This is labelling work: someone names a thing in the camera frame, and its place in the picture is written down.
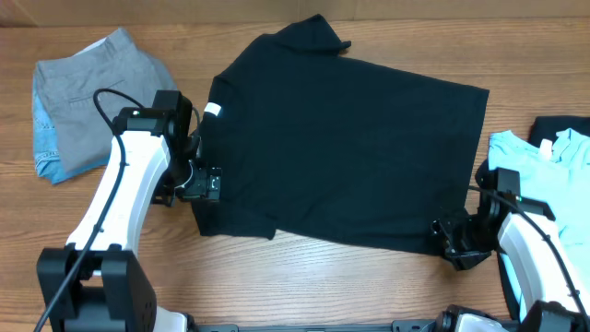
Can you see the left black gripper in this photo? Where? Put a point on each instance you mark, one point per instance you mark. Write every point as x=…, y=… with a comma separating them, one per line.
x=205, y=184

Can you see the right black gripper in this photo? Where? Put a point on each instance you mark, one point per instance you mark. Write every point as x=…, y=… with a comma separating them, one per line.
x=462, y=259

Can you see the black t-shirt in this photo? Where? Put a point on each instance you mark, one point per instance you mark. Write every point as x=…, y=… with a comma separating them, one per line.
x=315, y=143

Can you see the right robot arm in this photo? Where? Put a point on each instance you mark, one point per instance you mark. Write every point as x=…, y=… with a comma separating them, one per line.
x=525, y=230

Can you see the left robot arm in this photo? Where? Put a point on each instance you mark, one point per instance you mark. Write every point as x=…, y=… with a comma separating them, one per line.
x=95, y=282

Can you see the light blue t-shirt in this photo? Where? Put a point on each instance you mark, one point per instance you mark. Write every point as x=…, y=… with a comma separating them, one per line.
x=548, y=184

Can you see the grey folded shorts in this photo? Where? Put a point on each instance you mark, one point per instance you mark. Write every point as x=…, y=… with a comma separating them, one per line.
x=66, y=87

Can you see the black garment under pile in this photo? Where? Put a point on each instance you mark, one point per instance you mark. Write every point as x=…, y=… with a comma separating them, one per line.
x=548, y=126

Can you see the blue denim folded garment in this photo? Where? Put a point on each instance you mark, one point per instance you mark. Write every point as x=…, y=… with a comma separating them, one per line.
x=48, y=164

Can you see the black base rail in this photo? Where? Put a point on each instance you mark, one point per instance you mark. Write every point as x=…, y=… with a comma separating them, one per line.
x=427, y=325

